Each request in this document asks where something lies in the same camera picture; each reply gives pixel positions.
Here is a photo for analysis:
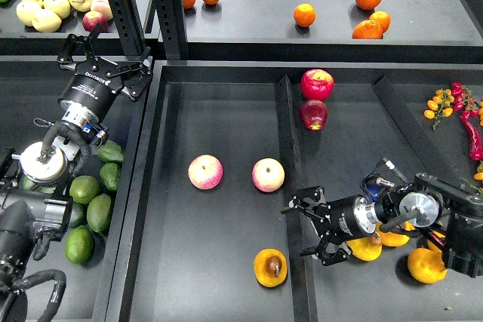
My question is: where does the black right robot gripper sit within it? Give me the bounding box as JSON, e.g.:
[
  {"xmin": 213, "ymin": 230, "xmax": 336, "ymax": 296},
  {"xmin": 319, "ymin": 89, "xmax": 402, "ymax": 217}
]
[{"xmin": 281, "ymin": 186, "xmax": 362, "ymax": 266}]

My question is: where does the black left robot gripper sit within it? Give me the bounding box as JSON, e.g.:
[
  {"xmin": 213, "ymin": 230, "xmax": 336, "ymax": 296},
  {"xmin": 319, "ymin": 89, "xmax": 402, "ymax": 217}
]
[{"xmin": 57, "ymin": 24, "xmax": 153, "ymax": 122}]

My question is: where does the yellow pear brown stem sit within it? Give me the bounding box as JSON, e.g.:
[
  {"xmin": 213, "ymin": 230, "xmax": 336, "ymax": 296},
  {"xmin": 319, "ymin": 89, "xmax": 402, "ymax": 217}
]
[{"xmin": 254, "ymin": 248, "xmax": 288, "ymax": 288}]

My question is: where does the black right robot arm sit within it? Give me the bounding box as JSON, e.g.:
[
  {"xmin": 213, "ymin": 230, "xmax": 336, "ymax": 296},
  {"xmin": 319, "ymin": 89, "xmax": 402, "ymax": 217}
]
[{"xmin": 282, "ymin": 158, "xmax": 482, "ymax": 278}]

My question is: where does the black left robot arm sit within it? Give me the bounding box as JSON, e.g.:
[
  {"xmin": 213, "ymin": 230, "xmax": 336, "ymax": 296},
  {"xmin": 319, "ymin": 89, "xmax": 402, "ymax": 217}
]
[{"xmin": 1, "ymin": 26, "xmax": 152, "ymax": 321}]

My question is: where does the yellow pear left pile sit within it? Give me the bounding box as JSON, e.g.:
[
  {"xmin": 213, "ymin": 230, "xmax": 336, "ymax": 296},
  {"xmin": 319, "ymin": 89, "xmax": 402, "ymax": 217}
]
[{"xmin": 346, "ymin": 238, "xmax": 383, "ymax": 262}]

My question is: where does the yellow pear middle pile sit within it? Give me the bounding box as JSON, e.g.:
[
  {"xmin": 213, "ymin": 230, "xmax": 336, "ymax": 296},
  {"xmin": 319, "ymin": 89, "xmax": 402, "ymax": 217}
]
[{"xmin": 376, "ymin": 223, "xmax": 410, "ymax": 247}]

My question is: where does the green avocado top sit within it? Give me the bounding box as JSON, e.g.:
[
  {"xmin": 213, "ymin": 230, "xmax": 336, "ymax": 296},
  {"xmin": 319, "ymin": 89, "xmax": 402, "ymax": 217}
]
[{"xmin": 97, "ymin": 140, "xmax": 125, "ymax": 164}]

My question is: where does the pale yellow pear left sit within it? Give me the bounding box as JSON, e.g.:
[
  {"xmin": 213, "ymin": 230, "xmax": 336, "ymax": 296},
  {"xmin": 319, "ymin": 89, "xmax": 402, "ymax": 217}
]
[{"xmin": 16, "ymin": 1, "xmax": 42, "ymax": 27}]

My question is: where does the green avocado round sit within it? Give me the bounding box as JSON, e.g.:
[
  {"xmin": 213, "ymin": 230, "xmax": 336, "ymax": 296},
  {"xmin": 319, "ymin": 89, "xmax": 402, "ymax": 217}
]
[{"xmin": 69, "ymin": 175, "xmax": 100, "ymax": 205}]

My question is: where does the red apple on shelf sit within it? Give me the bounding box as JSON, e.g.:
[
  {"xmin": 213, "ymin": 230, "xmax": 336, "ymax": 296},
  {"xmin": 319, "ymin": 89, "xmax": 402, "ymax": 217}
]
[{"xmin": 82, "ymin": 11, "xmax": 109, "ymax": 32}]

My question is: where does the pink apple right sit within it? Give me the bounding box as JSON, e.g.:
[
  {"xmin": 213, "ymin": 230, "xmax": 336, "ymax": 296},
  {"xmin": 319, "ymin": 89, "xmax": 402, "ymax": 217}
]
[{"xmin": 252, "ymin": 158, "xmax": 285, "ymax": 193}]

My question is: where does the pink apple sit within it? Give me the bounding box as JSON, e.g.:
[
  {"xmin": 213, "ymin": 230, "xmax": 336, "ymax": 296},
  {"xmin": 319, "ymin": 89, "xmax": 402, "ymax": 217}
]
[
  {"xmin": 188, "ymin": 155, "xmax": 223, "ymax": 190},
  {"xmin": 252, "ymin": 158, "xmax": 285, "ymax": 193}
]

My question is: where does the dark red apple lower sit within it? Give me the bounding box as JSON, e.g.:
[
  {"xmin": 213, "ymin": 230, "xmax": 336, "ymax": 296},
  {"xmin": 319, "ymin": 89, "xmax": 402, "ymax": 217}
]
[{"xmin": 299, "ymin": 100, "xmax": 328, "ymax": 131}]

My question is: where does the black center tray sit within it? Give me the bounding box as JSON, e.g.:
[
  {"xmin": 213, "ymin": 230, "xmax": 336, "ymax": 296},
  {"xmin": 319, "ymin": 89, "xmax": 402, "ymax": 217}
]
[{"xmin": 125, "ymin": 61, "xmax": 482, "ymax": 321}]

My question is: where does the pink apple left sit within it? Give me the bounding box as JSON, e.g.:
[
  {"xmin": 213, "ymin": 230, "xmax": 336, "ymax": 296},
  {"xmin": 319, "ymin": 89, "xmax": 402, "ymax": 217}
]
[{"xmin": 188, "ymin": 155, "xmax": 223, "ymax": 190}]

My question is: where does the red apple upper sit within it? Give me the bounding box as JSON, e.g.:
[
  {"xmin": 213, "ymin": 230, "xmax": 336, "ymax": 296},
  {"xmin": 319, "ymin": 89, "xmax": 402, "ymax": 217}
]
[{"xmin": 300, "ymin": 69, "xmax": 334, "ymax": 101}]

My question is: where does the orange cherry tomato bunch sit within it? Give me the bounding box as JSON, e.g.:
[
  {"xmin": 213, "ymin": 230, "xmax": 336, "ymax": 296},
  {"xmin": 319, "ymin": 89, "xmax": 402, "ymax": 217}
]
[{"xmin": 423, "ymin": 88, "xmax": 454, "ymax": 130}]

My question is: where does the red chili pepper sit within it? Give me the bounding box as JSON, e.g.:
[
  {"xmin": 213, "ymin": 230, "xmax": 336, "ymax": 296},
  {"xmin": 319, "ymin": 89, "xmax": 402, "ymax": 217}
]
[{"xmin": 459, "ymin": 111, "xmax": 482, "ymax": 161}]

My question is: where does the orange front right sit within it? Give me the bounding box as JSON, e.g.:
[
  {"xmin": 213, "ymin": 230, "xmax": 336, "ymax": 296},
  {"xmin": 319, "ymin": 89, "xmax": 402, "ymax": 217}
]
[{"xmin": 352, "ymin": 20, "xmax": 383, "ymax": 39}]

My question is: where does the orange middle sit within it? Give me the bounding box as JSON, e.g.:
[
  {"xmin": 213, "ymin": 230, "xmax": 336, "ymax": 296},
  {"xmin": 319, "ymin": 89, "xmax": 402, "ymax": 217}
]
[{"xmin": 294, "ymin": 3, "xmax": 316, "ymax": 28}]

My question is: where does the small orange right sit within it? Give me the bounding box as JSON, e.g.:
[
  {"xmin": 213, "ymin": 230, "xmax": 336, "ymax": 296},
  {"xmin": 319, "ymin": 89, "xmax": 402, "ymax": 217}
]
[{"xmin": 368, "ymin": 11, "xmax": 391, "ymax": 35}]

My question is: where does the black shelf post left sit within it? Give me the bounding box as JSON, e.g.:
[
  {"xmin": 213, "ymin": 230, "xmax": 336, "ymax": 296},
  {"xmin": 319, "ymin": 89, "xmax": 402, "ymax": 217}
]
[{"xmin": 108, "ymin": 0, "xmax": 146, "ymax": 58}]

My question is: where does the black shelf post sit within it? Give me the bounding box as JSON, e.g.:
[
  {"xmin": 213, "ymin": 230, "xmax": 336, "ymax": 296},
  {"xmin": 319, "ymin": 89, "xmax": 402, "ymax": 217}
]
[
  {"xmin": 108, "ymin": 0, "xmax": 146, "ymax": 58},
  {"xmin": 153, "ymin": 0, "xmax": 189, "ymax": 60}
]

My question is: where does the black shelf post right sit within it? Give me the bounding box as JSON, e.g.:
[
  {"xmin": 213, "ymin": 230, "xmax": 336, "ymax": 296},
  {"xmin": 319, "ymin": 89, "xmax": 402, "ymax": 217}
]
[{"xmin": 153, "ymin": 0, "xmax": 189, "ymax": 60}]

